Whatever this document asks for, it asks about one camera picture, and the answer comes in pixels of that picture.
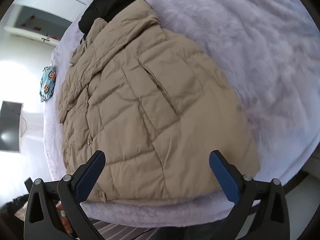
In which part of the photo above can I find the grey door with red decorations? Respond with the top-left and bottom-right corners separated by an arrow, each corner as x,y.
1,4 -> 71,47

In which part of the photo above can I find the blue monkey print pillow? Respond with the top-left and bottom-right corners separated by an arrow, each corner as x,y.
40,66 -> 56,102

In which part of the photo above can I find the dark wall monitor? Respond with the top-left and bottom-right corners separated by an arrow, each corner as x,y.
0,101 -> 23,153

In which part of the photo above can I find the beige puffer jacket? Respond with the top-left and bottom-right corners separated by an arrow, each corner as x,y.
57,0 -> 260,205

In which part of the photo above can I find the lavender fleece bed blanket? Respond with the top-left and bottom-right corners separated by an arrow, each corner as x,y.
44,0 -> 319,228

